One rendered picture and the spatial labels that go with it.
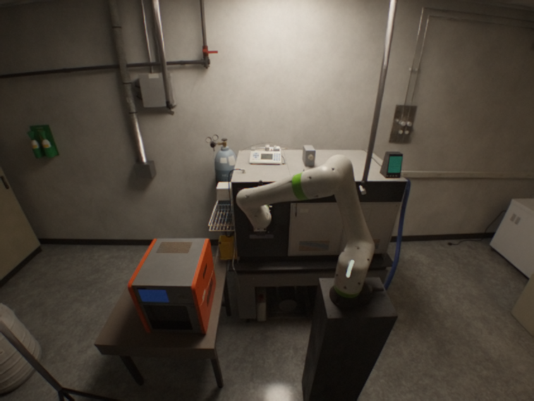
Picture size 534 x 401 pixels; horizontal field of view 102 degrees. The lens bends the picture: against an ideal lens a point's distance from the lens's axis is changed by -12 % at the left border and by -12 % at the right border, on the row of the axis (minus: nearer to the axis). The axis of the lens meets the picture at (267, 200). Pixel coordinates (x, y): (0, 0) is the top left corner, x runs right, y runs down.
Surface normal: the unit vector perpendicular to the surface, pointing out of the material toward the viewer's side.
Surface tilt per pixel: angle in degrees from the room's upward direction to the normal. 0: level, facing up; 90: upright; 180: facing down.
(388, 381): 0
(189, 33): 90
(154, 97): 90
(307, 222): 90
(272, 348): 0
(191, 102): 90
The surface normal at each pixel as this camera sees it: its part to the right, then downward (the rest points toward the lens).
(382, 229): 0.02, 0.48
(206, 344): 0.00, -0.88
